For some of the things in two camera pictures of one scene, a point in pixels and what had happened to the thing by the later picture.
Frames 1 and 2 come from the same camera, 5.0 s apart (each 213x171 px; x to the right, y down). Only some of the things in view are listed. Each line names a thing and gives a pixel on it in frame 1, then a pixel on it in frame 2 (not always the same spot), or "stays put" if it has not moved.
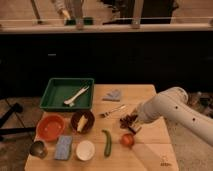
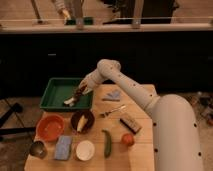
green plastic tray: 68,93 stays put
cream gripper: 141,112 to 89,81
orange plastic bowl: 50,127 stays put
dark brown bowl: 75,119 stays put
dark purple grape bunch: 126,121 to 80,91
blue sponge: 63,147 stays put
